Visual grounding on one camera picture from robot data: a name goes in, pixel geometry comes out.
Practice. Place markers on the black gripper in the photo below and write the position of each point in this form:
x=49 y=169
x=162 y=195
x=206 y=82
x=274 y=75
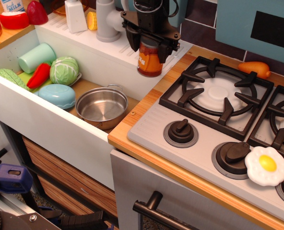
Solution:
x=151 y=19

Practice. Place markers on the orange toy food can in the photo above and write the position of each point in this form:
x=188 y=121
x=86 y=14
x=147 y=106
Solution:
x=148 y=62

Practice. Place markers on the stainless steel pot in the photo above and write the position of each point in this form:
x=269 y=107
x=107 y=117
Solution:
x=102 y=107

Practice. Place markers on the grey toy faucet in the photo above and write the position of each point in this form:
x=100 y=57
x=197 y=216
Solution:
x=109 y=21

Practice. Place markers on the yellow toy corn piece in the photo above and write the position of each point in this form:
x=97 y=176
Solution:
x=92 y=21

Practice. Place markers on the white soap dispenser bottle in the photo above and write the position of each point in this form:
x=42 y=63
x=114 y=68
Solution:
x=75 y=17

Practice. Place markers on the black left burner grate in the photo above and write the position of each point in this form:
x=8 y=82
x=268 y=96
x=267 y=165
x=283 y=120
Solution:
x=218 y=96

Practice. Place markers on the black burner grate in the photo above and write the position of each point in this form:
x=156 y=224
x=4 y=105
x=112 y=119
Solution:
x=218 y=96
x=269 y=130

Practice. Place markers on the green toy cabbage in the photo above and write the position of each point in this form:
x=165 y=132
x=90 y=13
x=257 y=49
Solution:
x=64 y=70

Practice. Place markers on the black left stove knob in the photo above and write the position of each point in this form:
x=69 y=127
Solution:
x=181 y=134

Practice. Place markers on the orange transparent bowl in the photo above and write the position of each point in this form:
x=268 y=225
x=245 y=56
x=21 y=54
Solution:
x=58 y=6

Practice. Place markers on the light blue toy bowl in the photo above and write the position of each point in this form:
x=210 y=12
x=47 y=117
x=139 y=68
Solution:
x=60 y=95

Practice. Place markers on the mint green toy cup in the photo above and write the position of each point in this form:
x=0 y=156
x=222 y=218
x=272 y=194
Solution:
x=36 y=56

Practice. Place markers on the red toy pepper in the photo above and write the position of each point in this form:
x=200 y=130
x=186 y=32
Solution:
x=40 y=75

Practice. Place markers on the dark red toy strawberry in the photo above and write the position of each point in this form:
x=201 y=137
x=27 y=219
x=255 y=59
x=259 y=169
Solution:
x=36 y=13

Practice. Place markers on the orange toy carrot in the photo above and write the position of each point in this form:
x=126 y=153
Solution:
x=261 y=68

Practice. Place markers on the light green toy plate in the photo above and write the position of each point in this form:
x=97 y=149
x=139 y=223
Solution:
x=25 y=77

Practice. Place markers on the red toy cheese wheel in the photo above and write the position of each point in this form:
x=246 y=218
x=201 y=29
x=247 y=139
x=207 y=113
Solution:
x=14 y=20

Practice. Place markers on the black middle stove knob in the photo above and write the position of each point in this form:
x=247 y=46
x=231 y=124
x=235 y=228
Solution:
x=229 y=159

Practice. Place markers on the green toy leafy vegetable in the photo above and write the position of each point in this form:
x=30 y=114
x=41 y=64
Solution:
x=13 y=77

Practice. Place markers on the toy milk carton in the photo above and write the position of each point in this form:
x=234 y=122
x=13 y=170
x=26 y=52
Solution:
x=12 y=5

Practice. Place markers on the toy fried egg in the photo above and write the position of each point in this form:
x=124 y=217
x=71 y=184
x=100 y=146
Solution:
x=265 y=166

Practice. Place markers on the black right burner grate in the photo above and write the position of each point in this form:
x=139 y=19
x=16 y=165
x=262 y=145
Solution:
x=269 y=130

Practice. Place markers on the blue clamp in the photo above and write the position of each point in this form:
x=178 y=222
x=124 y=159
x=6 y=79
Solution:
x=15 y=179

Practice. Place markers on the black oven door handle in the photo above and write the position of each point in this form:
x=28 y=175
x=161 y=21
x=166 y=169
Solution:
x=149 y=210

